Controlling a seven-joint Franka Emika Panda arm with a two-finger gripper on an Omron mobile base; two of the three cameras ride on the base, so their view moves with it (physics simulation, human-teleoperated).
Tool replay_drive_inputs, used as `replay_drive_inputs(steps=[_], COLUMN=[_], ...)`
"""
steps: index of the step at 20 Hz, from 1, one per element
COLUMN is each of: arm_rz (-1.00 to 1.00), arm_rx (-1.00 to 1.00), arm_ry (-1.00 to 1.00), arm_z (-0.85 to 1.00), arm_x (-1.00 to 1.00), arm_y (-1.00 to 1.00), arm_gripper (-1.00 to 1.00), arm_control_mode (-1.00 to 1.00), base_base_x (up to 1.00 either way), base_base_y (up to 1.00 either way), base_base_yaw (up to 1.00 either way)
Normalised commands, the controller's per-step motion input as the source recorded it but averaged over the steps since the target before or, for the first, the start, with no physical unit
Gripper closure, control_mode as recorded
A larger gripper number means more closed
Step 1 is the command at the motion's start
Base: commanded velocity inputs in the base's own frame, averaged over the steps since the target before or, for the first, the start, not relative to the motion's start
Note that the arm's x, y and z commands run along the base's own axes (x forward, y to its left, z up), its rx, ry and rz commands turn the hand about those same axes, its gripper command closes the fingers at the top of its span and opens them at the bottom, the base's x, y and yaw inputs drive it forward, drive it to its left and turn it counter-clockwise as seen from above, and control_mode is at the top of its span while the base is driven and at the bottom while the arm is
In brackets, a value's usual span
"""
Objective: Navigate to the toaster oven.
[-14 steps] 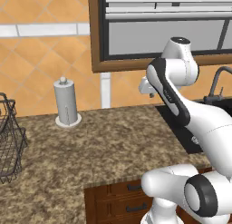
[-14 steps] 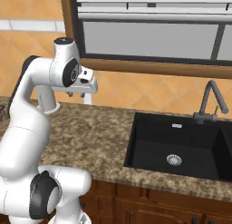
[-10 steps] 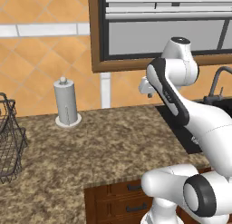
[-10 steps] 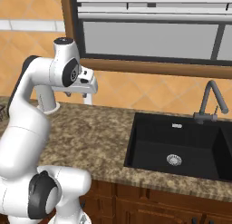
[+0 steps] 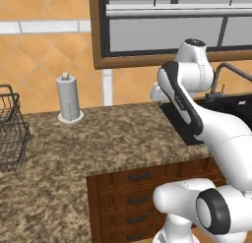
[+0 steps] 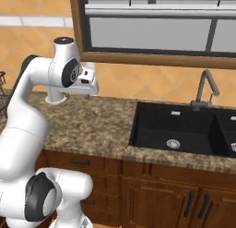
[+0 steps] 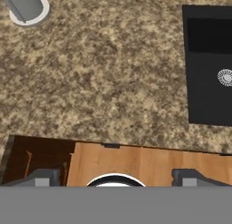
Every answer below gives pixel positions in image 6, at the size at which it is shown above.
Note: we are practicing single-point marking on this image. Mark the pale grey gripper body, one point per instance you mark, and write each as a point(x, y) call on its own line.
point(87, 88)

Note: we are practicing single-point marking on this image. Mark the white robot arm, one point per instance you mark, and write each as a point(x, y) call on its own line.
point(24, 130)

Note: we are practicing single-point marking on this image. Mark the brown wooden drawer front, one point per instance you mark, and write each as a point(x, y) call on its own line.
point(107, 184)
point(101, 164)
point(107, 207)

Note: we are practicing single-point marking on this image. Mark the brown framed window with blinds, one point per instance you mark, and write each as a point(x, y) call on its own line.
point(153, 28)

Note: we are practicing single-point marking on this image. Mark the black double sink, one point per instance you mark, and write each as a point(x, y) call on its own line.
point(175, 127)

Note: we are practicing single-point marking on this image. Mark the grey tap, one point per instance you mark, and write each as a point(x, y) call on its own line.
point(202, 84)

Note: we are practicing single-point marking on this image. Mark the brown wooden panel under sink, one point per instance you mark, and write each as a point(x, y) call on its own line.
point(184, 176)

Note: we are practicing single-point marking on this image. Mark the brown wooden cupboard door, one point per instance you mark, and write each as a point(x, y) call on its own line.
point(153, 204)
point(222, 211)

